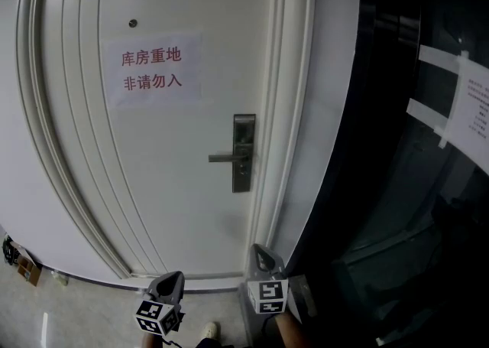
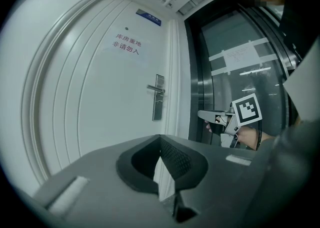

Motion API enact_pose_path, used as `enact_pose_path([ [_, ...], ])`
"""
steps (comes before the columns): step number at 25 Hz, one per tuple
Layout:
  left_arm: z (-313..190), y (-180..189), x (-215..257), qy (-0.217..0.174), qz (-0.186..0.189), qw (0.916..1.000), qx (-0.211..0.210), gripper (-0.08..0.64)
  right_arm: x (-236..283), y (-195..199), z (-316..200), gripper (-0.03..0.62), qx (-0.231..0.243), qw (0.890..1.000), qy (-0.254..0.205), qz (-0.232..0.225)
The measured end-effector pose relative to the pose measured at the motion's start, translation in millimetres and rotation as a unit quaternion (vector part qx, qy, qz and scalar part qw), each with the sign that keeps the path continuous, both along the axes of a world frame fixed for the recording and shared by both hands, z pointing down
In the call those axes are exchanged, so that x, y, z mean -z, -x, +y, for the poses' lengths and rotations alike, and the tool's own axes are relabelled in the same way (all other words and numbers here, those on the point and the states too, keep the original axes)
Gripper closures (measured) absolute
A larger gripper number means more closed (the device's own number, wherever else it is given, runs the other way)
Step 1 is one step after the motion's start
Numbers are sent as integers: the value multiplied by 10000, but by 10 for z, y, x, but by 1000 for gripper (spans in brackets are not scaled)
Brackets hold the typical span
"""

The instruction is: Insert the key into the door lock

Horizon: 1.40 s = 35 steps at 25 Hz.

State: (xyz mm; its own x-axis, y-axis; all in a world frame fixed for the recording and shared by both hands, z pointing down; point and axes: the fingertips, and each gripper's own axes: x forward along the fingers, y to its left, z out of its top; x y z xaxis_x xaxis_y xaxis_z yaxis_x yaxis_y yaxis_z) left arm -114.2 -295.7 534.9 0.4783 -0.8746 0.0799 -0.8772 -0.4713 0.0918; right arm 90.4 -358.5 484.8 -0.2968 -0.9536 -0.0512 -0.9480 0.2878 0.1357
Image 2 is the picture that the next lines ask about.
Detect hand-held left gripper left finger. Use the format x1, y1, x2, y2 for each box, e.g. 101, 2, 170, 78
32, 133, 176, 228

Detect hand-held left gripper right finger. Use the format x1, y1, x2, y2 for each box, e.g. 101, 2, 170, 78
159, 133, 272, 228

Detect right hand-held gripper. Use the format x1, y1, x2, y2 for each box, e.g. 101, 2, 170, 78
197, 93, 263, 149

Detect metal door lock plate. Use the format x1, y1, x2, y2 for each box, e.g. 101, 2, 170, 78
152, 73, 166, 122

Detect person's right forearm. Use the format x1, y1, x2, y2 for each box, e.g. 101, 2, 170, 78
237, 126, 275, 151

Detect blue door sign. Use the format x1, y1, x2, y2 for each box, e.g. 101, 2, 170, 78
135, 9, 163, 27

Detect person's right hand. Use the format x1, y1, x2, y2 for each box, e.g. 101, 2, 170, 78
203, 120, 214, 134

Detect small-print taped paper notice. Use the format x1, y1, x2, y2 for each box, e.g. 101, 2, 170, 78
208, 37, 279, 76

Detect black-framed glass partition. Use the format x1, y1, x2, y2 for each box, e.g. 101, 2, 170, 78
184, 1, 304, 151

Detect person's light shirt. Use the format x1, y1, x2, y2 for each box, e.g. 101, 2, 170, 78
283, 43, 320, 123

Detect red-lettered paper notice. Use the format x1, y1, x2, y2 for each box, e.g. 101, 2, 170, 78
101, 30, 149, 59

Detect black chest harness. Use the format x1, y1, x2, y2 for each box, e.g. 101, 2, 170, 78
278, 3, 320, 60

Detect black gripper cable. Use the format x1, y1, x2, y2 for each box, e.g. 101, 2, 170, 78
255, 119, 264, 151

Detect metal lever door handle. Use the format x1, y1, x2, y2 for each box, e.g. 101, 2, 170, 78
146, 84, 167, 94

